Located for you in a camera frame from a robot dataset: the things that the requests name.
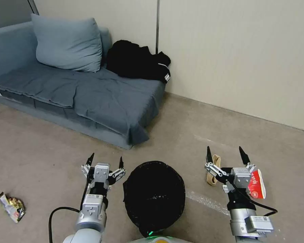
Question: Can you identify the red and white paper carton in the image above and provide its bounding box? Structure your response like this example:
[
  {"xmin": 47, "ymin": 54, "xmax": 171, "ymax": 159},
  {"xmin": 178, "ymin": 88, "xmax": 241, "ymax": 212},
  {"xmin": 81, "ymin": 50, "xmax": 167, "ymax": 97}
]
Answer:
[{"xmin": 247, "ymin": 169, "xmax": 267, "ymax": 200}]

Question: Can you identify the crumpled foil snack wrapper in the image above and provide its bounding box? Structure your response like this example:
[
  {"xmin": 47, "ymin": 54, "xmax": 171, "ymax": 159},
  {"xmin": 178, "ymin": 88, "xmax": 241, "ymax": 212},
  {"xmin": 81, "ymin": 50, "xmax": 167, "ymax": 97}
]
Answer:
[{"xmin": 0, "ymin": 192, "xmax": 27, "ymax": 224}]

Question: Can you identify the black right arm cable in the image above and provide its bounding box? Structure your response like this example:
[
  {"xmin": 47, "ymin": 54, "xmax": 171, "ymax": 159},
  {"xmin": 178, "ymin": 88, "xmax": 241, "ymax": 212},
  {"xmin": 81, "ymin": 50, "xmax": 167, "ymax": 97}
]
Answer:
[{"xmin": 225, "ymin": 177, "xmax": 278, "ymax": 217}]

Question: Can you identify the white robot front shell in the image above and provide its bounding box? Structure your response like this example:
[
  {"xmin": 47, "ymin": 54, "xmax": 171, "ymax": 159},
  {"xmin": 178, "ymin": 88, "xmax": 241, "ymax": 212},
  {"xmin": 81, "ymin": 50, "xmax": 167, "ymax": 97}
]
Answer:
[{"xmin": 127, "ymin": 229, "xmax": 183, "ymax": 243}]

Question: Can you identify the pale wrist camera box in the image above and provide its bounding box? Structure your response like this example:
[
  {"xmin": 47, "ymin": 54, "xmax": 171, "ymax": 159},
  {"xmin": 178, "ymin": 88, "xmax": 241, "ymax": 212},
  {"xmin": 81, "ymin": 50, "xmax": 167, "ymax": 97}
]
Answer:
[
  {"xmin": 230, "ymin": 167, "xmax": 252, "ymax": 191},
  {"xmin": 94, "ymin": 163, "xmax": 110, "ymax": 183}
]

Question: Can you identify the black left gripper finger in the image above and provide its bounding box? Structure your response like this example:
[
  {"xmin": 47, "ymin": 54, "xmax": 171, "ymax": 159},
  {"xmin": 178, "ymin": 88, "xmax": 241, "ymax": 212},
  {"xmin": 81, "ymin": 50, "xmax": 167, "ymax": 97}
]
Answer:
[
  {"xmin": 81, "ymin": 152, "xmax": 95, "ymax": 178},
  {"xmin": 108, "ymin": 156, "xmax": 128, "ymax": 184}
]

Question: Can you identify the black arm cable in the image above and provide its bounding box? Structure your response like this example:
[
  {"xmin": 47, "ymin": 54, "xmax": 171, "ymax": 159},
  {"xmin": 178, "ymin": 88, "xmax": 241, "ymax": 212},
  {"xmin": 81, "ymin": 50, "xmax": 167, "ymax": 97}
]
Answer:
[
  {"xmin": 225, "ymin": 177, "xmax": 278, "ymax": 217},
  {"xmin": 48, "ymin": 174, "xmax": 90, "ymax": 243}
]

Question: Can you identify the blue-grey pillow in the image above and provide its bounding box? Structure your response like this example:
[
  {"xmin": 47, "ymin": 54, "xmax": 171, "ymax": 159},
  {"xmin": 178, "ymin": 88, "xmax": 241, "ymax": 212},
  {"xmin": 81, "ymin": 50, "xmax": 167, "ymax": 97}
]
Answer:
[{"xmin": 30, "ymin": 13, "xmax": 103, "ymax": 73}]

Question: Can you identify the clear tape strip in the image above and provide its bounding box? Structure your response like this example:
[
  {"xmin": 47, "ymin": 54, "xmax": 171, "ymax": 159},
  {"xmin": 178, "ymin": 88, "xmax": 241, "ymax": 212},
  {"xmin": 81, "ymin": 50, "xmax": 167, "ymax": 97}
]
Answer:
[{"xmin": 185, "ymin": 190, "xmax": 230, "ymax": 216}]

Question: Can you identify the black jacket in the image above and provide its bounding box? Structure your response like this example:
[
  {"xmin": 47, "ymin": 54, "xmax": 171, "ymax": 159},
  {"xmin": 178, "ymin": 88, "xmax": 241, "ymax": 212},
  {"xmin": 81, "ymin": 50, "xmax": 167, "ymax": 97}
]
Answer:
[{"xmin": 105, "ymin": 39, "xmax": 172, "ymax": 84}]

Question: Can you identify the blue-grey fabric sofa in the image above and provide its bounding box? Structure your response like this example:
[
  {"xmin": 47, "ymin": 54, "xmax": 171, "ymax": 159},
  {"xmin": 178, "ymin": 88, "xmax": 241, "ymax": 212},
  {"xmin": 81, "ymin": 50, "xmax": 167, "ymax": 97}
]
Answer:
[{"xmin": 0, "ymin": 21, "xmax": 168, "ymax": 151}]

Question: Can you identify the grey-blue sofa blanket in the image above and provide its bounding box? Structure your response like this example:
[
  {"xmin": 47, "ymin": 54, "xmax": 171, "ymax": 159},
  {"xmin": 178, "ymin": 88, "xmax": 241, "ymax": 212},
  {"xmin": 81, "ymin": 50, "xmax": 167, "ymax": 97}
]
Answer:
[{"xmin": 0, "ymin": 64, "xmax": 166, "ymax": 146}]

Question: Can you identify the black mesh trash bin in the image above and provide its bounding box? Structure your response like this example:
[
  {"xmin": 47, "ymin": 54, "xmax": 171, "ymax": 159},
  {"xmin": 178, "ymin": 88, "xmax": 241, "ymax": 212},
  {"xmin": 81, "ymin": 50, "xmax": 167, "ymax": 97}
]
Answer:
[{"xmin": 122, "ymin": 160, "xmax": 186, "ymax": 237}]

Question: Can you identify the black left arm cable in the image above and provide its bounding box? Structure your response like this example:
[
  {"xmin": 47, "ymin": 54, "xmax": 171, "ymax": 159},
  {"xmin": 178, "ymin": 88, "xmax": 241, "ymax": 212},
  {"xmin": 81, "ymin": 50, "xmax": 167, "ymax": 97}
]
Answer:
[{"xmin": 48, "ymin": 174, "xmax": 90, "ymax": 243}]

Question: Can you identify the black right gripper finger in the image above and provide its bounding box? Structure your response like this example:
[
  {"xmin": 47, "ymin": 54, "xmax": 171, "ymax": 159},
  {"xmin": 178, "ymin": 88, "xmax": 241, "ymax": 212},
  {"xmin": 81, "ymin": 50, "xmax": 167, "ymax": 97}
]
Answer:
[
  {"xmin": 239, "ymin": 145, "xmax": 257, "ymax": 176},
  {"xmin": 204, "ymin": 145, "xmax": 230, "ymax": 180}
]

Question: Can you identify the metal wall joint strip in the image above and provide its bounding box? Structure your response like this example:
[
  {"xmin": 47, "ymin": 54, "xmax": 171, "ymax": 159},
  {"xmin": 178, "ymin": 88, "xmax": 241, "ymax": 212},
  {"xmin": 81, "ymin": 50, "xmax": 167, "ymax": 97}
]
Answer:
[{"xmin": 155, "ymin": 0, "xmax": 160, "ymax": 53}]

